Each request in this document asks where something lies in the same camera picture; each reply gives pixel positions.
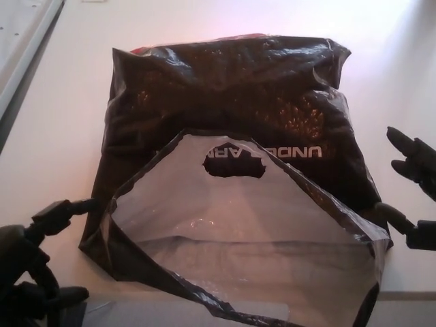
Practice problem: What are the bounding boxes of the black plastic shopping bag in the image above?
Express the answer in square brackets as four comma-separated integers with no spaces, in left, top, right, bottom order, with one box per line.
[77,32,394,327]

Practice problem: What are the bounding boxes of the white neighbouring table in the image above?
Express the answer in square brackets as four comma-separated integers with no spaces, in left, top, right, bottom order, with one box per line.
[0,0,66,121]

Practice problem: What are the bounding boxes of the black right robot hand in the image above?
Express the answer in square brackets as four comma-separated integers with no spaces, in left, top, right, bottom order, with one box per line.
[374,126,436,253]

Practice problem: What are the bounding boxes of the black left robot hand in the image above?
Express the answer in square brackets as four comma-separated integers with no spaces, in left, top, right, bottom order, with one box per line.
[0,198,100,327]

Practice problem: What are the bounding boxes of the white sheet with black dots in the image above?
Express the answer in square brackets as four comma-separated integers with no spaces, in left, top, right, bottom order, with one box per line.
[0,0,52,75]

